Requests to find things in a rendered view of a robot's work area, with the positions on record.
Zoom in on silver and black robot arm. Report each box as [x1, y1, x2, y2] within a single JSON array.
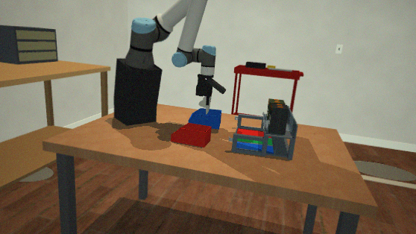
[[125, 0, 216, 75]]

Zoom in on red bin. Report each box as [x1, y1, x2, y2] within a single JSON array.
[[171, 123, 212, 148]]

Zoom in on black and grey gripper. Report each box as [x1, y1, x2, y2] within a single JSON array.
[[195, 74, 214, 114]]

